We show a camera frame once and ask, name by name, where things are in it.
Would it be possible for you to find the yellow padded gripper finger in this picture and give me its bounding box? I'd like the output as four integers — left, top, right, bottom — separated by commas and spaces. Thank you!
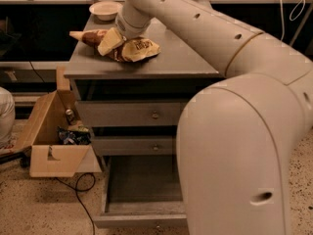
98, 27, 124, 56

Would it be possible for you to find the brown chip bag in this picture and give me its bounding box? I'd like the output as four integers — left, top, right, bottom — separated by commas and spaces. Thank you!
69, 29, 160, 62

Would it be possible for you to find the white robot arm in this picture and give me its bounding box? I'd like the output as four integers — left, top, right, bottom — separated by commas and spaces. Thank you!
116, 0, 313, 235

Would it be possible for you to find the grey drawer cabinet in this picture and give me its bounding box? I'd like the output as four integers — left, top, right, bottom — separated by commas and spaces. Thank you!
63, 0, 223, 168

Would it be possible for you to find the grey top drawer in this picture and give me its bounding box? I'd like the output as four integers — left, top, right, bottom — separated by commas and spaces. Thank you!
75, 101, 186, 127

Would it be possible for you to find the grey drawer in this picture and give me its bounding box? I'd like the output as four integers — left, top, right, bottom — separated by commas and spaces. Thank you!
75, 101, 186, 127
91, 136, 176, 156
93, 155, 187, 228

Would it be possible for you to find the grey middle drawer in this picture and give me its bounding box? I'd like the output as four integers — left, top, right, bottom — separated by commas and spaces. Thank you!
91, 136, 176, 156

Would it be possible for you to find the blue snack bag in box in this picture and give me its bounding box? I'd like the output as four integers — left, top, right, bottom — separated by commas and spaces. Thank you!
58, 126, 91, 145

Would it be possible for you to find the grey bottom drawer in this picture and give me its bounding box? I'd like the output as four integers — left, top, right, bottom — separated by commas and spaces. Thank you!
93, 155, 187, 228

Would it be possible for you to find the white bowl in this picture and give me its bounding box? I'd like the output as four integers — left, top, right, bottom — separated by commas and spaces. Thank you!
89, 1, 122, 22

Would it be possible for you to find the metal can in box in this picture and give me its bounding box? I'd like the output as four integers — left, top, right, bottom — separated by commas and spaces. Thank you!
66, 109, 76, 125

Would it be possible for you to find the white clothed person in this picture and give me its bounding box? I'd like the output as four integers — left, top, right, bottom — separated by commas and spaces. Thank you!
0, 87, 16, 154

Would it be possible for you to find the cardboard box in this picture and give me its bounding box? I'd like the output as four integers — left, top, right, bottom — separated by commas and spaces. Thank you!
15, 67, 102, 177

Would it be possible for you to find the black floor cable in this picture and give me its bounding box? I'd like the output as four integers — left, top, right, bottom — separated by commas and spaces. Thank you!
53, 172, 97, 235

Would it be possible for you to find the white hanging cable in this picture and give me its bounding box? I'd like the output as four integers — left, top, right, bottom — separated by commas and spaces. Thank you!
275, 0, 307, 42

